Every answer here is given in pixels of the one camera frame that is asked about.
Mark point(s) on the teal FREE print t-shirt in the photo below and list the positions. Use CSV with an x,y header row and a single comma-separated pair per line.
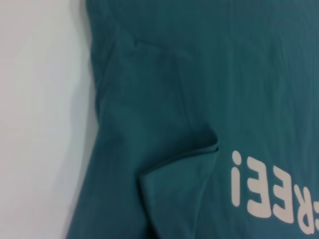
x,y
174,99

